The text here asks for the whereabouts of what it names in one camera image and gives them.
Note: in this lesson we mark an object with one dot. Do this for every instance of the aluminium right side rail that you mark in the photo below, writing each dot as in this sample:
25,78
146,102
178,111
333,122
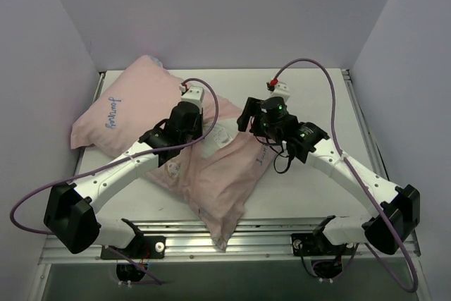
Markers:
372,148

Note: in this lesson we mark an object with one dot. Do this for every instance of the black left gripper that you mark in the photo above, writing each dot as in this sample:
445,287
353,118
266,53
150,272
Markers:
190,126

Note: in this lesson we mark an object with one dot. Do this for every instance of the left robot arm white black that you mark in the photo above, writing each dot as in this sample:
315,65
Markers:
72,208

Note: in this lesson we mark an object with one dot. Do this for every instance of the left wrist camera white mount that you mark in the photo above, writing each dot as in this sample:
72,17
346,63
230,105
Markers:
193,94

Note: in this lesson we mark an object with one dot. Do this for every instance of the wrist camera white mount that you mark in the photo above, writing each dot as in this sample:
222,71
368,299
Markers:
277,88
193,94

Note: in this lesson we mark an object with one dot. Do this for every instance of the aluminium front mounting rail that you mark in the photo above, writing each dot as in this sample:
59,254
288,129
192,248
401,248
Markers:
190,241

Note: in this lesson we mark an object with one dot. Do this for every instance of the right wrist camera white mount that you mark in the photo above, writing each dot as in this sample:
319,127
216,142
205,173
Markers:
277,88

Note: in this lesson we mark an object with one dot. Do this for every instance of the purple Elsa print pillowcase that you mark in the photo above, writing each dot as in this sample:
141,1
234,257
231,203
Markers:
215,176

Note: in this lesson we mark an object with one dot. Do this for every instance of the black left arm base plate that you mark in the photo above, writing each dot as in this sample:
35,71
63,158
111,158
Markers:
147,247

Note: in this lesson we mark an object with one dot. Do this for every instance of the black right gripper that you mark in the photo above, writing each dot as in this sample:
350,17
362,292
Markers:
249,114

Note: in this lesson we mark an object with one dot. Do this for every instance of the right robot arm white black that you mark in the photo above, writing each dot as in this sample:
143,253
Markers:
351,202

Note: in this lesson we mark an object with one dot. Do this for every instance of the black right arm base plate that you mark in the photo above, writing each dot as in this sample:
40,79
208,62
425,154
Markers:
310,245

